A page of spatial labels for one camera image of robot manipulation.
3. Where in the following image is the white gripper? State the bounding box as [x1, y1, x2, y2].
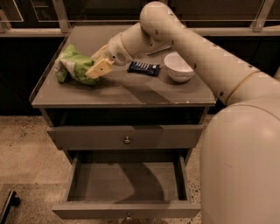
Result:
[86, 33, 132, 79]

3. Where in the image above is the green rice chip bag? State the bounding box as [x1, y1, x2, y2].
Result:
[54, 45, 100, 86]

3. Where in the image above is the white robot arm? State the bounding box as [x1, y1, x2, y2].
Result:
[86, 2, 280, 224]

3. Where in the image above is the grey drawer cabinet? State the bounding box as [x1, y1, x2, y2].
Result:
[29, 24, 219, 165]

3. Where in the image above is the closed grey upper drawer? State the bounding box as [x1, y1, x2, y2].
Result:
[47, 125, 202, 151]

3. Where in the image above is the open grey middle drawer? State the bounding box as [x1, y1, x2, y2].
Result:
[52, 154, 200, 220]

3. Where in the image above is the dark blue snack bar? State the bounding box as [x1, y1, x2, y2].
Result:
[127, 61, 160, 77]

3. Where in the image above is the white ceramic bowl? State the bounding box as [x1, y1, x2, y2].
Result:
[164, 52, 195, 82]

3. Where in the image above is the black object on floor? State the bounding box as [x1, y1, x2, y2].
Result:
[0, 191, 21, 224]

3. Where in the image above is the metal railing frame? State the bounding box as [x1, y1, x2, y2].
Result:
[0, 0, 280, 37]

